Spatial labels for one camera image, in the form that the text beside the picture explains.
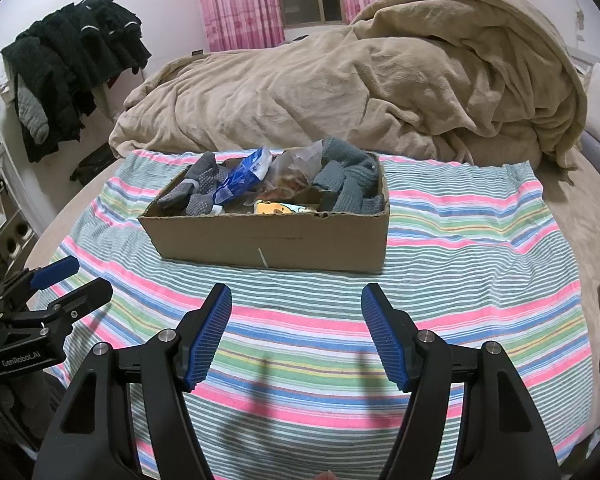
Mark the black bag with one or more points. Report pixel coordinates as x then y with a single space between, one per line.
92 162

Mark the person's right hand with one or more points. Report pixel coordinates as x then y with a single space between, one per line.
326 476

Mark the cartoon print tissue pack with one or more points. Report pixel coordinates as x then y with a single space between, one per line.
280 207

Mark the grey quilted garment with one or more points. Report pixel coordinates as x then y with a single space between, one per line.
32 115

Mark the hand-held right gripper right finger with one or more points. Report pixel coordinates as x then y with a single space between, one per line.
387 340

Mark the white and blue plastic packet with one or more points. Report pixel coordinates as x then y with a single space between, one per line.
245 175

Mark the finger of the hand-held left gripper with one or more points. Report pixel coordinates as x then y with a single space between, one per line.
80 300
55 270

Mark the pile of black clothes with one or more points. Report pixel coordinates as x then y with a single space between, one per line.
65 55

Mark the cardboard box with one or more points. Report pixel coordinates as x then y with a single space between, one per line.
280 240

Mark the beige blanket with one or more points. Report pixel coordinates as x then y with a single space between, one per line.
330 80

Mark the striped cloth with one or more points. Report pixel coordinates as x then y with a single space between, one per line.
455 270

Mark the clear snack bag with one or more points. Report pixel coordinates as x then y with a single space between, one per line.
292 172

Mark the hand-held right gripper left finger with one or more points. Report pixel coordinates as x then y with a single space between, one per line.
207 340

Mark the white shoes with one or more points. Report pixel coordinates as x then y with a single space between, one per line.
19 245

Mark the grey knitted sock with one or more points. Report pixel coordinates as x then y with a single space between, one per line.
355 195
347 152

